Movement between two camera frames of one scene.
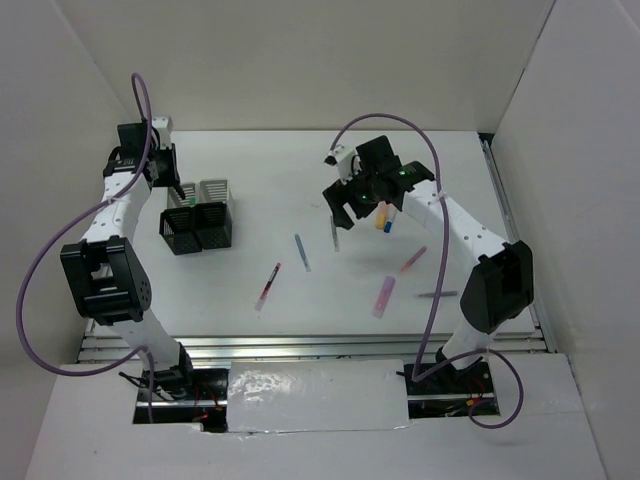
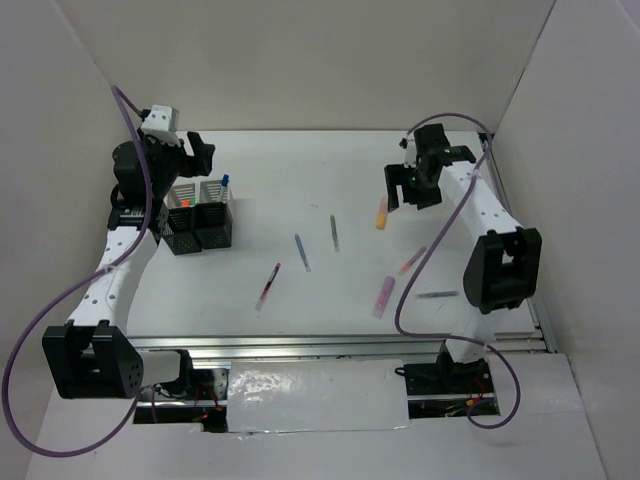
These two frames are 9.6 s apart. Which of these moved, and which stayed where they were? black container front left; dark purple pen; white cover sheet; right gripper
Moved: right gripper
Stayed: dark purple pen; black container front left; white cover sheet
